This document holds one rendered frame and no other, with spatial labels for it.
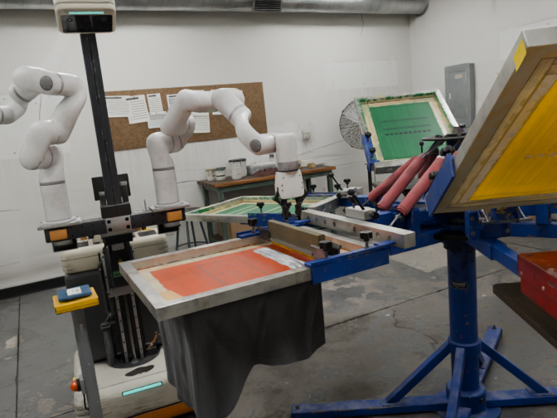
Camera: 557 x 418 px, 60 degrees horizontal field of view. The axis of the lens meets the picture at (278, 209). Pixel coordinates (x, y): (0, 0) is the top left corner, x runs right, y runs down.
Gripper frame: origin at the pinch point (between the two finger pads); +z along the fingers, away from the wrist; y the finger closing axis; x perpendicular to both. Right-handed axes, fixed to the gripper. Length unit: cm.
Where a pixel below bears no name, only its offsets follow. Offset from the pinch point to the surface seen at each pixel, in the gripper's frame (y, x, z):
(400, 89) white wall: -393, -380, -60
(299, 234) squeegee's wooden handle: 1.5, 6.9, 7.3
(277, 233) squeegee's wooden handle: 1.5, -11.1, 10.0
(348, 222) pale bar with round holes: -22.4, 3.3, 7.9
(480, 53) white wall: -413, -263, -89
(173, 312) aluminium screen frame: 55, 29, 15
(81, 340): 77, -10, 31
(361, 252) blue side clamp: -7.9, 30.5, 11.3
